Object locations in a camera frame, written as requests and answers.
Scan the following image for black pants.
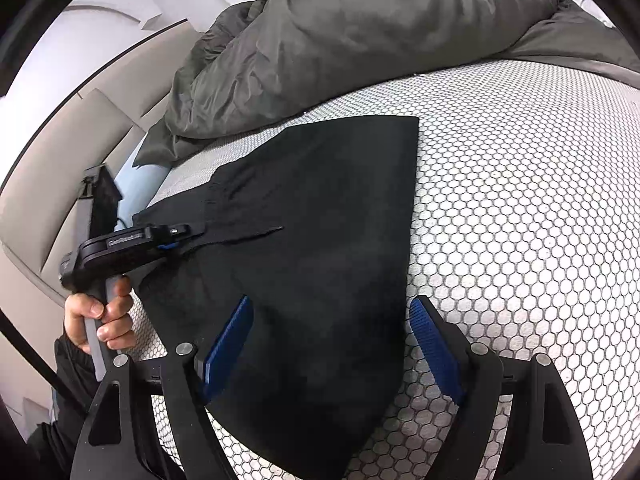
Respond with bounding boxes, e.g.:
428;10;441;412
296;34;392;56
134;116;419;479

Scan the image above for black sleeve forearm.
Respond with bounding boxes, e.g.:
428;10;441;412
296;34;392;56
27;334;99;479

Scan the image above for person's left hand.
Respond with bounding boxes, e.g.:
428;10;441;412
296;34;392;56
64;275;137;354

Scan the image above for light blue pillow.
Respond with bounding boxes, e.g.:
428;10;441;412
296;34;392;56
115;151;169;230

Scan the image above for beige upholstered headboard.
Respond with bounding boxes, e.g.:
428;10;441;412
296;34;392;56
1;21;200;304

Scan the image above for white honeycomb mattress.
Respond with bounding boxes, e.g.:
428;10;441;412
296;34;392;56
117;56;640;480

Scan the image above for grey duvet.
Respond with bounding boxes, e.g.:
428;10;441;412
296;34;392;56
136;0;639;167

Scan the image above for black cable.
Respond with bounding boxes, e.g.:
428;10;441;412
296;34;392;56
0;309;91;416

